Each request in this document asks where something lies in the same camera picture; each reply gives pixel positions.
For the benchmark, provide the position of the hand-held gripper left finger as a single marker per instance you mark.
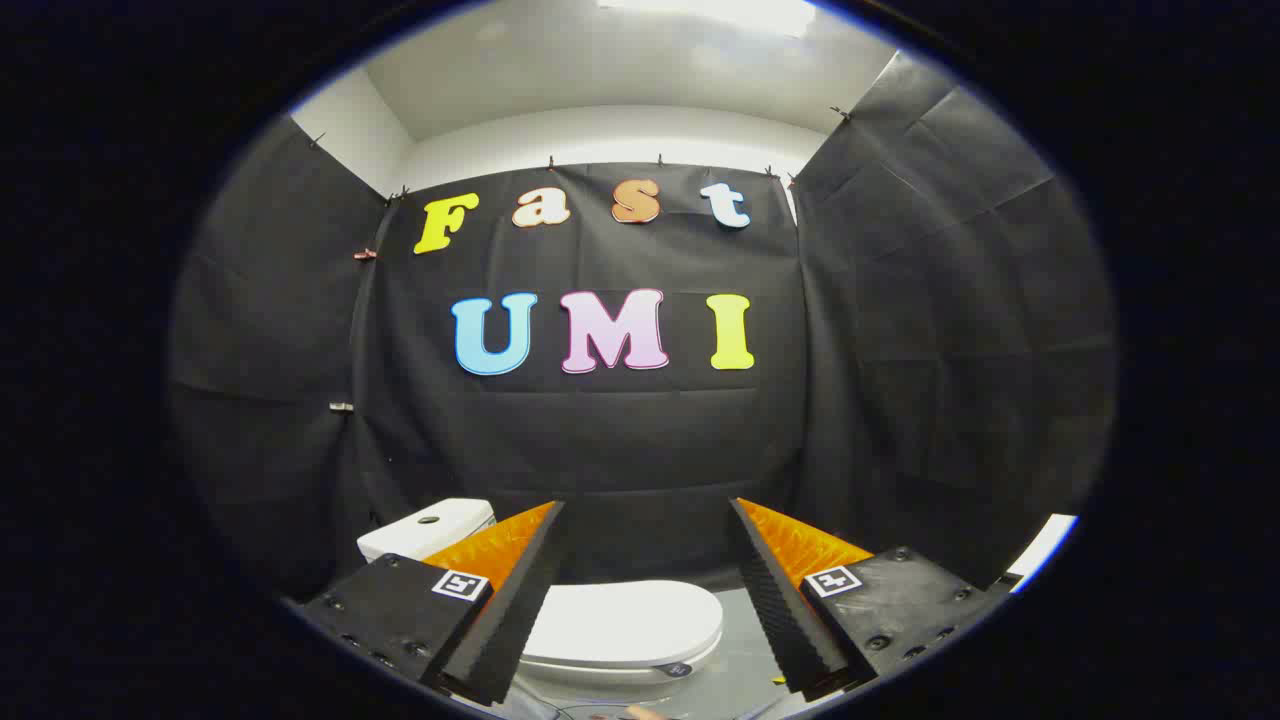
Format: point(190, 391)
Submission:
point(520, 600)

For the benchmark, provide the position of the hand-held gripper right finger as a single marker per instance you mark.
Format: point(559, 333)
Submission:
point(775, 600)

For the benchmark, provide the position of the white toilet lid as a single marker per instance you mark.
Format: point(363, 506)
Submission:
point(620, 620)

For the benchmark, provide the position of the white toilet seat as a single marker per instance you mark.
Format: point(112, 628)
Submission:
point(590, 672)

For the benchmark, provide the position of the white toilet with tank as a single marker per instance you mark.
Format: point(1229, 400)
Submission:
point(430, 530)

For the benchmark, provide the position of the grey platform board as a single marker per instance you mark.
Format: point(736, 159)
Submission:
point(735, 670)

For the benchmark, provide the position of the black backdrop cloth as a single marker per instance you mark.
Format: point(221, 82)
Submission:
point(620, 450)

